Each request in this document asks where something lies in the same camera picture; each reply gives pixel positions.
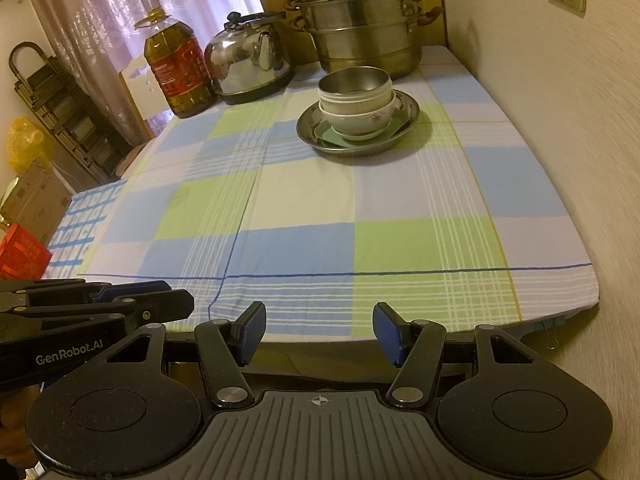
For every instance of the small white flower-print dish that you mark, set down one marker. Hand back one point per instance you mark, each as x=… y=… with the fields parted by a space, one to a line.
x=365 y=137

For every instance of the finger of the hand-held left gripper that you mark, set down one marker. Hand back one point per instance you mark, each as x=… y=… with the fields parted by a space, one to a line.
x=135 y=290
x=160 y=305

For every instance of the cardboard box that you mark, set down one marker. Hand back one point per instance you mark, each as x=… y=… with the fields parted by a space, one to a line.
x=35 y=200

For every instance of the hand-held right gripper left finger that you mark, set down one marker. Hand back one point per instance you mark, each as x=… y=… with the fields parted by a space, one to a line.
x=252 y=332

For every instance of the pink lace curtain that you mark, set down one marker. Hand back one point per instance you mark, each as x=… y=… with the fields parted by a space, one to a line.
x=100 y=10

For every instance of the stainless steel kettle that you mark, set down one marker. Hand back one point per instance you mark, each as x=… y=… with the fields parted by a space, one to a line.
x=245 y=65

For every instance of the green square plate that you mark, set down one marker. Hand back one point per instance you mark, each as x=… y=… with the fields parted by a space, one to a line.
x=327 y=132

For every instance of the white floral bowl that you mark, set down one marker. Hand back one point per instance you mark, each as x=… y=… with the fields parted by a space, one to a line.
x=360 y=122

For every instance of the yellow plastic bag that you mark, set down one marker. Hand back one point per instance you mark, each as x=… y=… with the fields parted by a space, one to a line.
x=27 y=145

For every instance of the person's left hand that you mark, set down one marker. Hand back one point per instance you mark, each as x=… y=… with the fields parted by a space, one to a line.
x=12 y=425

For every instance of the stainless steel bowl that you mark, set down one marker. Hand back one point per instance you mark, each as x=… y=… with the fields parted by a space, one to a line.
x=350 y=80

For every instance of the red plastic crate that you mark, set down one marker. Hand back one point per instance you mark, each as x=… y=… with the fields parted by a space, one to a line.
x=20 y=252

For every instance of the large stainless steel plate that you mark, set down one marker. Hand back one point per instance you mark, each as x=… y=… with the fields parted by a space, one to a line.
x=350 y=151

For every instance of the blue white grid cloth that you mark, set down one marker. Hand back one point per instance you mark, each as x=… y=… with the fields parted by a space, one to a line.
x=80 y=225

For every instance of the white wooden chair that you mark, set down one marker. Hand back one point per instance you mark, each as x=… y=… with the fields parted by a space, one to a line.
x=137 y=90

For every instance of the cooking oil bottle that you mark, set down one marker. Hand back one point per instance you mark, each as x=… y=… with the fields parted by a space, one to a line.
x=180 y=75

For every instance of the stainless steel steamer pot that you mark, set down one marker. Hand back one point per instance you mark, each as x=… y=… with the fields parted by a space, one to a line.
x=365 y=25

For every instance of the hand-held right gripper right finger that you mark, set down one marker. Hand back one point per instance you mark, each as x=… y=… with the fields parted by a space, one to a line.
x=387 y=332

